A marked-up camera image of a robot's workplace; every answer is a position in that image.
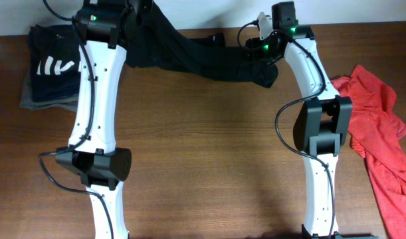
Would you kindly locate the black polo shirt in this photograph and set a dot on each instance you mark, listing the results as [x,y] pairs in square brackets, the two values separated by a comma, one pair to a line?
[156,43]

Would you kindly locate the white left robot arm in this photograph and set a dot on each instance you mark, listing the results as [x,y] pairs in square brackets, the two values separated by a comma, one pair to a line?
[103,30]

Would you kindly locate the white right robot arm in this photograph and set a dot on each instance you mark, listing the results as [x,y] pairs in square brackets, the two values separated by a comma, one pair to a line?
[320,129]

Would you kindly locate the red shirt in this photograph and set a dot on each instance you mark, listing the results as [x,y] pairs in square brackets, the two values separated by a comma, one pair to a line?
[376,132]

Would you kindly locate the folded grey shirt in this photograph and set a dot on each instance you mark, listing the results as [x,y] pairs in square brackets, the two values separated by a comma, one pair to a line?
[69,103]

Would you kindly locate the folded navy printed shirt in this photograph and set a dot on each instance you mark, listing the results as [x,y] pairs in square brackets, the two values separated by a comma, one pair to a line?
[55,62]

